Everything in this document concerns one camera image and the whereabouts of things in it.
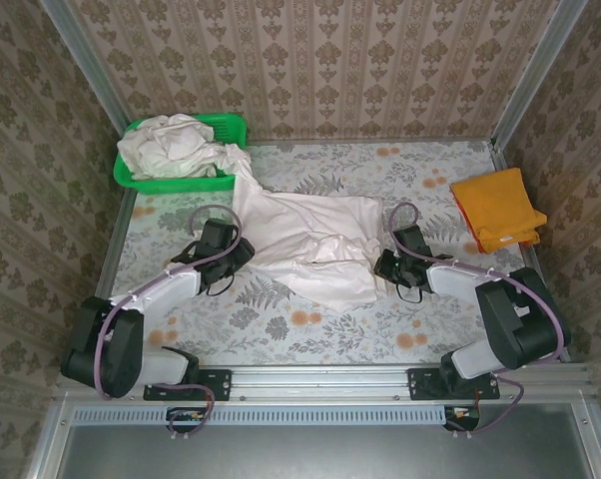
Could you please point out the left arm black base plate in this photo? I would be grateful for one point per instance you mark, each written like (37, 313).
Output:
(215, 384)

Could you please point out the crumpled white t-shirt pile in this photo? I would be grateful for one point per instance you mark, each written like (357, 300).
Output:
(171, 149)

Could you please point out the floral tablecloth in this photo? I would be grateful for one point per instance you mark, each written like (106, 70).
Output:
(330, 334)

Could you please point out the aluminium frame post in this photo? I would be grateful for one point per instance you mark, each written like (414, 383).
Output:
(543, 60)
(86, 60)

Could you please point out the aluminium table side rail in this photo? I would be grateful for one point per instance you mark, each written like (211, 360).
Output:
(500, 159)
(116, 239)

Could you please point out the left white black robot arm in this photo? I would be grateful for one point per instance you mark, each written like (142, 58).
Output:
(116, 349)

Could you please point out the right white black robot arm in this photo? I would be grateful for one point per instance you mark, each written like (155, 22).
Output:
(510, 319)

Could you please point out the green plastic basket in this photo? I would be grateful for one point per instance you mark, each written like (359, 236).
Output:
(180, 185)

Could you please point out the grey metal panel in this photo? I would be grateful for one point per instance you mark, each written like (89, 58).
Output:
(330, 454)

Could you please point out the aluminium table back rail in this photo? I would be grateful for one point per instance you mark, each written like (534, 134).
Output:
(380, 140)

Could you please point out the aluminium mounting rail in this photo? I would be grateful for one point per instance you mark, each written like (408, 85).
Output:
(320, 381)

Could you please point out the small circuit board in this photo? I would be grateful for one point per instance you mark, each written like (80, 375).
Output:
(462, 414)
(185, 415)

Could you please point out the folded orange t-shirt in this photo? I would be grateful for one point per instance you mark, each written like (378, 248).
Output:
(500, 209)

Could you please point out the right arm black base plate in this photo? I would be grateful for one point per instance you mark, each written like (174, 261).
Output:
(425, 384)

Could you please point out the white t-shirt with red print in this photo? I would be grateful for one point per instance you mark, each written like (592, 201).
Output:
(300, 224)

